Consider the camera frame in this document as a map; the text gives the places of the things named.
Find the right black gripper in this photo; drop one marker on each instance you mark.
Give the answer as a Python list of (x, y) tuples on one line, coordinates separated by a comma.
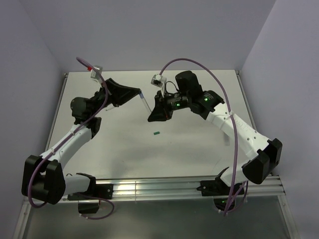
[(161, 111)]

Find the aluminium mounting rail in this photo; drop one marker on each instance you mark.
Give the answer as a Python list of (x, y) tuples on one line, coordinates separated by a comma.
[(178, 188)]

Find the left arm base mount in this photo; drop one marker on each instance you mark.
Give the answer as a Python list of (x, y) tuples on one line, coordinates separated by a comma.
[(101, 192)]

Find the white blue acrylic marker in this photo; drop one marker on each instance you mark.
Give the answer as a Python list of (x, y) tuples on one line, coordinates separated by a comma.
[(146, 105)]

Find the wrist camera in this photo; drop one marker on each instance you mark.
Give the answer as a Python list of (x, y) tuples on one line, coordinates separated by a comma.
[(96, 77), (159, 81)]

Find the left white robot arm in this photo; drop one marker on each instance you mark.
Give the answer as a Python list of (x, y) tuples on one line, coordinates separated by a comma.
[(43, 177)]

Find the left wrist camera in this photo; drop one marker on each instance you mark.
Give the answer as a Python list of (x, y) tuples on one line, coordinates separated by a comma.
[(96, 77)]

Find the orange highlighter marker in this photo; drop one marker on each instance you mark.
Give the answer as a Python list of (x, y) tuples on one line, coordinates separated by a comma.
[(226, 139)]

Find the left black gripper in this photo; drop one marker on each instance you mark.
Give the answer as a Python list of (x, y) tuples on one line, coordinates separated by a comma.
[(118, 95)]

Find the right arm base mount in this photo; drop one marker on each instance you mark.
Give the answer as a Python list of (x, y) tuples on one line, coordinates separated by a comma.
[(216, 189)]

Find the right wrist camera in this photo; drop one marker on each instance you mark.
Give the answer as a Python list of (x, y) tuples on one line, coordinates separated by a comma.
[(159, 81)]

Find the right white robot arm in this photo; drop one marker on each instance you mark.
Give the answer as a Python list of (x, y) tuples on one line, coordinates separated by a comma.
[(263, 154)]

